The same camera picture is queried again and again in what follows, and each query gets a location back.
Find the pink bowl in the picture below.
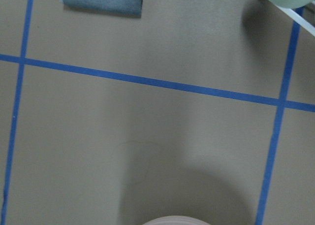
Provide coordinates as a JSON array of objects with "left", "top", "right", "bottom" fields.
[{"left": 143, "top": 216, "right": 210, "bottom": 225}]

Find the white cup rack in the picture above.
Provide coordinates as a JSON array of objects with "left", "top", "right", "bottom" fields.
[{"left": 278, "top": 1, "right": 315, "bottom": 36}]

